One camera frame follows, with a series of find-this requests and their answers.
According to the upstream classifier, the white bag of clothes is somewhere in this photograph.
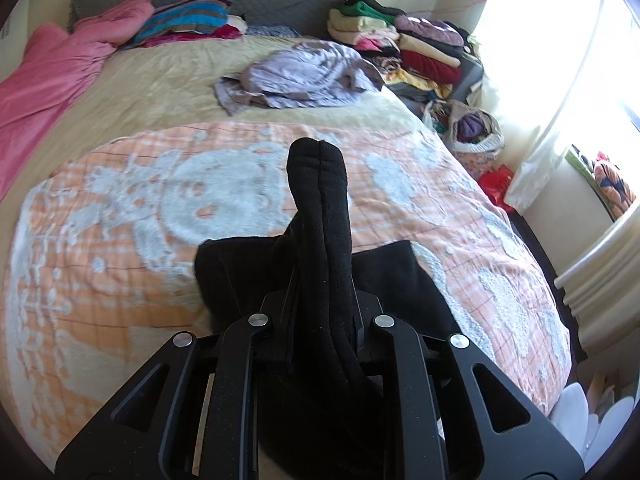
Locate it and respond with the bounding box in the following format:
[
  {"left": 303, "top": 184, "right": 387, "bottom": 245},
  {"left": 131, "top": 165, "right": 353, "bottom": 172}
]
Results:
[{"left": 424, "top": 99, "right": 505, "bottom": 153}]

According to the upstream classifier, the white petal-shaped object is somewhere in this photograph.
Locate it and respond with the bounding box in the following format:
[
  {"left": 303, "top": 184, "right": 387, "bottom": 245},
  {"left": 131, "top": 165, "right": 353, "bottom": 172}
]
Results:
[{"left": 547, "top": 382, "right": 636, "bottom": 471}]

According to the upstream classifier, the dark bed frame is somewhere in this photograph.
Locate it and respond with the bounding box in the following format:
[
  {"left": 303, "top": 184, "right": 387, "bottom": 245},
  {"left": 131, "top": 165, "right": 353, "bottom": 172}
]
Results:
[{"left": 507, "top": 210, "right": 588, "bottom": 363}]

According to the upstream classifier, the black sweater with orange cuffs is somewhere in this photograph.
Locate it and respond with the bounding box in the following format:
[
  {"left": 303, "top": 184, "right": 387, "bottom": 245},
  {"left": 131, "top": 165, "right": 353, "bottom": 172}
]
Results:
[{"left": 194, "top": 137, "right": 463, "bottom": 480}]

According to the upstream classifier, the white moulded window sill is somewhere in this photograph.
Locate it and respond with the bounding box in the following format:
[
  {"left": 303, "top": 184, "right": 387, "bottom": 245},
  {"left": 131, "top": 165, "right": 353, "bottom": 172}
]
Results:
[{"left": 554, "top": 210, "right": 640, "bottom": 351}]

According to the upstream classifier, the red plastic bag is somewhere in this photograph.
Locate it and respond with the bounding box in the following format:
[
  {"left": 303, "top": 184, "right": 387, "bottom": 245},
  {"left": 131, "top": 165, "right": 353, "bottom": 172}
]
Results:
[{"left": 477, "top": 165, "right": 516, "bottom": 211}]

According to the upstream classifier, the orange and white patterned blanket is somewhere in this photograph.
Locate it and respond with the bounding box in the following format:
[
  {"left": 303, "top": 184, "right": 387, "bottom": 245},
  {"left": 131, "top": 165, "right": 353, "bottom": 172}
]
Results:
[{"left": 0, "top": 122, "right": 573, "bottom": 466}]

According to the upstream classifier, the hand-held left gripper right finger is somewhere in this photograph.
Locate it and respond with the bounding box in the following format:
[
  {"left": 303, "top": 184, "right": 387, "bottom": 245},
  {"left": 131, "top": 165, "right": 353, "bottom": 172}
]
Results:
[{"left": 350, "top": 290, "right": 586, "bottom": 480}]

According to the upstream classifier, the floral cushion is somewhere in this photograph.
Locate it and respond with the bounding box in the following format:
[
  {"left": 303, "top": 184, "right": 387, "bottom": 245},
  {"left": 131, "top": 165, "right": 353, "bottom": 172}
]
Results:
[{"left": 565, "top": 145, "right": 638, "bottom": 221}]

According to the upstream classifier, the striped folded blanket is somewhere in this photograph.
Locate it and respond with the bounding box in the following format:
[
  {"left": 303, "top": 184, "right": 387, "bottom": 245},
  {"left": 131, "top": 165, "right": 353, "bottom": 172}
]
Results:
[{"left": 125, "top": 0, "right": 235, "bottom": 48}]

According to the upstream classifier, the white curtain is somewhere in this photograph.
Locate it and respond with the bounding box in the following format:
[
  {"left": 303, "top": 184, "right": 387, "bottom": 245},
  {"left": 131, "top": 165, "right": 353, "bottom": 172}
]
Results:
[{"left": 472, "top": 0, "right": 640, "bottom": 218}]

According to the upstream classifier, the floral box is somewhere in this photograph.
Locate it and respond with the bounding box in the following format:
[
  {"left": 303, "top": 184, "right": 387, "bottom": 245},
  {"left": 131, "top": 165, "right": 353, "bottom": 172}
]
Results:
[{"left": 450, "top": 147, "right": 508, "bottom": 181}]

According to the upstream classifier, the beige bed sheet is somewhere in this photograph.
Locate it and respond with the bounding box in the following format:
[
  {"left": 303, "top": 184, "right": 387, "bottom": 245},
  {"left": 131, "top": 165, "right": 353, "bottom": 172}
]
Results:
[{"left": 0, "top": 35, "right": 436, "bottom": 196}]

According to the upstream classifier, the blue-grey patterned pillow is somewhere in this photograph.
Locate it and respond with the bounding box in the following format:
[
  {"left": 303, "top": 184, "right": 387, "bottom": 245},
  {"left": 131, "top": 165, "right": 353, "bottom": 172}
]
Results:
[{"left": 245, "top": 25, "right": 301, "bottom": 38}]

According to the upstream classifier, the magenta cloth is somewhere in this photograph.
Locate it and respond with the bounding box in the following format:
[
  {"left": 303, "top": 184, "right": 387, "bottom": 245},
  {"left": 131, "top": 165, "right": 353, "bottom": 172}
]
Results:
[{"left": 145, "top": 25, "right": 243, "bottom": 49}]

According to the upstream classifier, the pink quilt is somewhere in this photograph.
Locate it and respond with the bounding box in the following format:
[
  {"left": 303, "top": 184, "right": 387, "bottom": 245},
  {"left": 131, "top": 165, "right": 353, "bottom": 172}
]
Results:
[{"left": 0, "top": 0, "right": 155, "bottom": 201}]

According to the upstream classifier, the pile of folded clothes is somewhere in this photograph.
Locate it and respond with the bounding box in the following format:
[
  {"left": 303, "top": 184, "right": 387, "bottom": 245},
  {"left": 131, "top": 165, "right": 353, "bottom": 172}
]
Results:
[{"left": 327, "top": 0, "right": 483, "bottom": 106}]

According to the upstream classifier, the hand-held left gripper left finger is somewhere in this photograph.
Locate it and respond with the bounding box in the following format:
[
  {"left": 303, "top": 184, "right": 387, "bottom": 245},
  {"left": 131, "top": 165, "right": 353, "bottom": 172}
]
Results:
[{"left": 55, "top": 287, "right": 301, "bottom": 480}]

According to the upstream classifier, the lilac garment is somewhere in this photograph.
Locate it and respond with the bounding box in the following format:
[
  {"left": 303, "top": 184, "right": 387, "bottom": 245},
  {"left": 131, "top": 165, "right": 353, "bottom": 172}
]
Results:
[{"left": 214, "top": 42, "right": 385, "bottom": 117}]

